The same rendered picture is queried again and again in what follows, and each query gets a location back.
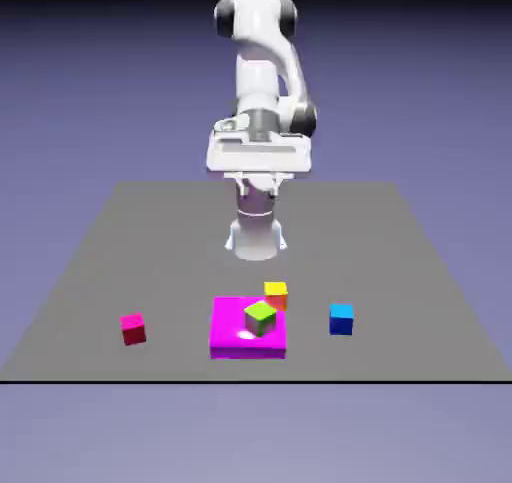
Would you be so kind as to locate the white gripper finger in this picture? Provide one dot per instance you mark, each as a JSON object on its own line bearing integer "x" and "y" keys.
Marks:
{"x": 274, "y": 187}
{"x": 241, "y": 186}

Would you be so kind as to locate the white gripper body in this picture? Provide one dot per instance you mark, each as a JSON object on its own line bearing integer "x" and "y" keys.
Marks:
{"x": 258, "y": 155}

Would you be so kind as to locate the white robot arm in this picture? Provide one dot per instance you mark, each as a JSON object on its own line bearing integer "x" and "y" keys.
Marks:
{"x": 256, "y": 71}

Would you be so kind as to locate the small yellow cube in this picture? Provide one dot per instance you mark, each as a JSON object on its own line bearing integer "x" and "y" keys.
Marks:
{"x": 276, "y": 293}

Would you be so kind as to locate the small green cube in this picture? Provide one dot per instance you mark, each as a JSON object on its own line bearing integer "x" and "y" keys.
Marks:
{"x": 260, "y": 318}

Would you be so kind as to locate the small blue cube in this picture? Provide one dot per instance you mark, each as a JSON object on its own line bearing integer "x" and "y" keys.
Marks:
{"x": 341, "y": 319}

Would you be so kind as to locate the small red cube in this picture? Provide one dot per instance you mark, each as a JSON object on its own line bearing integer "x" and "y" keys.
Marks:
{"x": 133, "y": 328}

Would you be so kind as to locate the large magenta box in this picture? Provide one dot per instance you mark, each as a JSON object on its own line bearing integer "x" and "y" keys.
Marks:
{"x": 248, "y": 337}

